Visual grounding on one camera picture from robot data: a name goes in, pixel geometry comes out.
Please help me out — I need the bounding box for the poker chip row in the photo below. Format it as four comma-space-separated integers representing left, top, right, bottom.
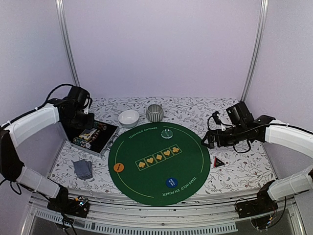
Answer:
93, 121, 107, 131
73, 137, 93, 149

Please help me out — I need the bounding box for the black triangular all-in marker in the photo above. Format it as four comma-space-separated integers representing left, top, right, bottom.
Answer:
214, 157, 225, 168

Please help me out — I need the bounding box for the poker chip row lower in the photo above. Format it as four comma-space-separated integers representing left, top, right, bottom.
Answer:
73, 137, 93, 149

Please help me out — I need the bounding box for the aluminium poker chip case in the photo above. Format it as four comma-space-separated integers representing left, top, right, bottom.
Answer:
60, 120, 118, 156

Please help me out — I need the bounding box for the clear acrylic dealer button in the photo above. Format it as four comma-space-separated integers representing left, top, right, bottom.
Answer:
161, 129, 173, 139

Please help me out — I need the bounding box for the right aluminium frame post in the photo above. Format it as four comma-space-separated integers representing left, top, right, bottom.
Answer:
240, 0, 269, 102

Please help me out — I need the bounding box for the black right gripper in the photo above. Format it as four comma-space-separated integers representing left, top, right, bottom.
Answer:
201, 123, 247, 149

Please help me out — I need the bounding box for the floral white tablecloth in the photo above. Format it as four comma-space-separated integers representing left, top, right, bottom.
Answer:
49, 97, 275, 195

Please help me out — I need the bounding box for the left aluminium frame post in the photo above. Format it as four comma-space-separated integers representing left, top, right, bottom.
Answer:
55, 0, 81, 86

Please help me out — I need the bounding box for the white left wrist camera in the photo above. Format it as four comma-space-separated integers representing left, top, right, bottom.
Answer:
82, 97, 92, 115

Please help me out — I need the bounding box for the round green poker mat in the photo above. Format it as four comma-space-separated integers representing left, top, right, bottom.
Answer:
108, 122, 211, 206

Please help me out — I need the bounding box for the grey playing card deck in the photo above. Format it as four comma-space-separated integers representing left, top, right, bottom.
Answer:
73, 159, 93, 180

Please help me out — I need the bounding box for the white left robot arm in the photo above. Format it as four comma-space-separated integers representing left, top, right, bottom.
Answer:
0, 84, 94, 212

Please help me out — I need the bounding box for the white ceramic bowl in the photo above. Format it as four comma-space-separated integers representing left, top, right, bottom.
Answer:
118, 110, 140, 129

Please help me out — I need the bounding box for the orange big blind button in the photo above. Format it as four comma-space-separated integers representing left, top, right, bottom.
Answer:
113, 163, 125, 173

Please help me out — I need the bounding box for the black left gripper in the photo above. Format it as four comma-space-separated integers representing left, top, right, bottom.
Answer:
67, 108, 95, 130

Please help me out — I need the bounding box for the striped grey ceramic cup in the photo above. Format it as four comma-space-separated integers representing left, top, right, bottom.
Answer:
146, 104, 164, 122

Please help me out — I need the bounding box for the boxed card deck in case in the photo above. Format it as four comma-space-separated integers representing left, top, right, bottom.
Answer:
78, 128, 97, 141

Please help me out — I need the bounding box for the aluminium frame post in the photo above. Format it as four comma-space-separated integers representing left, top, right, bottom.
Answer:
55, 0, 81, 86
240, 0, 269, 102

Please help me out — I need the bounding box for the blue small blind button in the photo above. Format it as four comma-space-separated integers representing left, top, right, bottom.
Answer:
166, 177, 178, 188

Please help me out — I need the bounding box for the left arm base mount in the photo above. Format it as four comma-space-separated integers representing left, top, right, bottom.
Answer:
47, 196, 90, 218

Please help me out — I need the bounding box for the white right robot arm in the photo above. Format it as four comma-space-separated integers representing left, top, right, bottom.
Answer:
201, 101, 313, 213

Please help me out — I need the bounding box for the poker chip row upper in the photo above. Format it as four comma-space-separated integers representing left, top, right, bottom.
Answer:
93, 121, 107, 131

